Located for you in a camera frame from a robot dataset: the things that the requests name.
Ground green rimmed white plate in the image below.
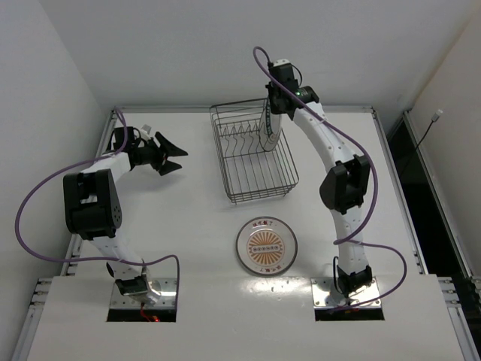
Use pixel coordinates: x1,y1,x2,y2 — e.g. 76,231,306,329
259,99,282,135

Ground white plate grey pattern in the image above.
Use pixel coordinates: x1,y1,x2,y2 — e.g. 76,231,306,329
259,129,280,152

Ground orange sunburst plate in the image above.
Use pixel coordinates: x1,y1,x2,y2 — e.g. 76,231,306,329
235,217,298,278

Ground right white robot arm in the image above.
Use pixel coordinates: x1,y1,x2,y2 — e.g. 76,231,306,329
266,59,372,297

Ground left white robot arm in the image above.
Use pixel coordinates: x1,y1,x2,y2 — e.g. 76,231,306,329
63,126,188,305

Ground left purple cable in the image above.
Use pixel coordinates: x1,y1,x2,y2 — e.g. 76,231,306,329
14,108,180,306

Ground grey wire dish rack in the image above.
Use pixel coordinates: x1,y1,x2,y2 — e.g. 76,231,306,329
210,99,299,204

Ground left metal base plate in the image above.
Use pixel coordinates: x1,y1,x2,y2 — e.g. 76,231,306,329
109,278,177,311

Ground metal base plate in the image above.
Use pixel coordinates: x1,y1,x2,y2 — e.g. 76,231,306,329
310,278,382,310
109,278,177,311

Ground black cable white plug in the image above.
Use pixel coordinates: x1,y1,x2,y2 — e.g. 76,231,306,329
414,109,443,152

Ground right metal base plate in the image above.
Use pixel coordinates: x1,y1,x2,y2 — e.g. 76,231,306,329
310,278,382,310

